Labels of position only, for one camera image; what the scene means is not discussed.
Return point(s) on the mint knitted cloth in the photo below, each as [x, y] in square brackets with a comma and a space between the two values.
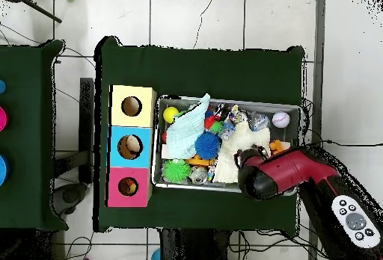
[182, 134]

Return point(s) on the cream knitted cloth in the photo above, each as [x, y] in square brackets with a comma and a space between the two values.
[230, 158]

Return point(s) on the yellow plush toy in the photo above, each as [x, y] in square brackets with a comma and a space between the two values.
[132, 187]

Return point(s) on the orange striped tiger plush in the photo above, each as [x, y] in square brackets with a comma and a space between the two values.
[125, 183]

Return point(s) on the orange toy building brick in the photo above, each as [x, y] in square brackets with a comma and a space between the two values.
[276, 147]

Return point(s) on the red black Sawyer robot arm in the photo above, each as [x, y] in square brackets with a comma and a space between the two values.
[287, 170]

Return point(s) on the wooden box with three holes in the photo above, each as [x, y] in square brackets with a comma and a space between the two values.
[143, 116]

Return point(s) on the clear mesh bin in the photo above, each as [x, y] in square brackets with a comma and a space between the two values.
[293, 113]

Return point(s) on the large blue spiky ball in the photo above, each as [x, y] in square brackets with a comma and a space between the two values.
[207, 145]

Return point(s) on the multicolour spiky caterpillar toy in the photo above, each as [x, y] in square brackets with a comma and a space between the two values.
[212, 122]

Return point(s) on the yellow ball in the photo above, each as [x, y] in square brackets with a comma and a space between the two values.
[170, 114]

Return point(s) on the red ball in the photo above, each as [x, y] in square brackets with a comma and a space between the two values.
[164, 137]

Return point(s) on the green spiky ball with eyes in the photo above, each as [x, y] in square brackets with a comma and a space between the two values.
[176, 170]

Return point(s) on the dark green table cloth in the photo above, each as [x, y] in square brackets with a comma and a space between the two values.
[27, 62]
[194, 71]

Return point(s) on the white baseball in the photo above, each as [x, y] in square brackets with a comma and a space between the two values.
[281, 119]

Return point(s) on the light blue ball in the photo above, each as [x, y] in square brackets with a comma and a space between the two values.
[156, 256]

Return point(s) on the black rod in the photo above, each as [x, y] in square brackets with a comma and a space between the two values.
[45, 13]

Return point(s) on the pink round toy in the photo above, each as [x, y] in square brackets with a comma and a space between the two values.
[2, 119]

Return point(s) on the large blue round toy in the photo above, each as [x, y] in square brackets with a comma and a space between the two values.
[3, 168]

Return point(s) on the small blue round toy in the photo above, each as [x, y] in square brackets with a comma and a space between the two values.
[1, 86]

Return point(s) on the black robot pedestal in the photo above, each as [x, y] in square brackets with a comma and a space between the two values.
[194, 245]

